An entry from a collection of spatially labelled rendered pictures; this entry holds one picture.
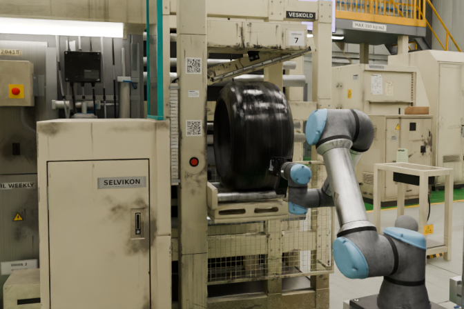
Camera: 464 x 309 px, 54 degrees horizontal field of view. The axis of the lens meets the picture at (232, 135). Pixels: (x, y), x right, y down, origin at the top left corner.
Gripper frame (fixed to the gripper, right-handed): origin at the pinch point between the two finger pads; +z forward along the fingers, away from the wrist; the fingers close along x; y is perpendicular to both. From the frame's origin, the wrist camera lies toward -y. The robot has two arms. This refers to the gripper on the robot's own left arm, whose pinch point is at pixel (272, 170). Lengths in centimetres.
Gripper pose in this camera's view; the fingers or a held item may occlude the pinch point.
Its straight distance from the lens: 206.1
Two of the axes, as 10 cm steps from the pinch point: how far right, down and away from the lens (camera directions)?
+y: -0.1, -10.0, -0.3
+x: -9.7, 0.1, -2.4
